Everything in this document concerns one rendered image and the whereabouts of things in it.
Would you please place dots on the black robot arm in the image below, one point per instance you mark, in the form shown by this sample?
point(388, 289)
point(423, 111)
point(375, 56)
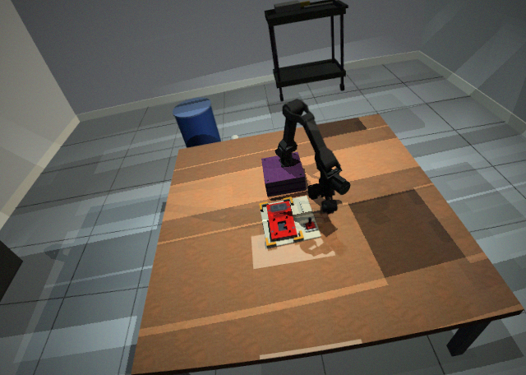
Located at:
point(324, 157)

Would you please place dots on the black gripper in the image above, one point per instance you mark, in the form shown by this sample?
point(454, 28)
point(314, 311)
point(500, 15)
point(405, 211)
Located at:
point(329, 204)

